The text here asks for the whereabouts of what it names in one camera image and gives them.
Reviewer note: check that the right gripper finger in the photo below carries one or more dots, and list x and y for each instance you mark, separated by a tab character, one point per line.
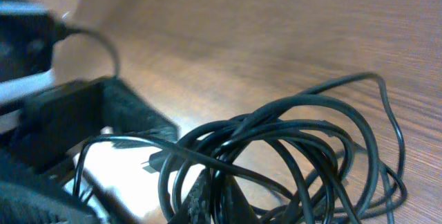
234	207

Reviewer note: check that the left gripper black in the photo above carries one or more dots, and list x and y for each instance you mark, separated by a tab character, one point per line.
50	123

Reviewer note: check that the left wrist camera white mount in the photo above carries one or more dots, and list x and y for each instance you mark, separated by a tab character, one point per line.
27	44

